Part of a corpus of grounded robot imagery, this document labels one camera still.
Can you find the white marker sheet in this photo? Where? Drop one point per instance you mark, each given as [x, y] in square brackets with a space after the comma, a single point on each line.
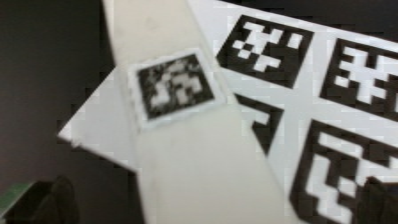
[313, 79]

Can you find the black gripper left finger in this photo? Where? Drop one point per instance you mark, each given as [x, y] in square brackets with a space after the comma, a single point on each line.
[39, 203]

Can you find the white cabinet block with markers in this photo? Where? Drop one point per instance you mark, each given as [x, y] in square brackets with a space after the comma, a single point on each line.
[205, 177]

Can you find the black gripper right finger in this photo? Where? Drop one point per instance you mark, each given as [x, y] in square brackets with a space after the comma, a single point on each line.
[377, 211]

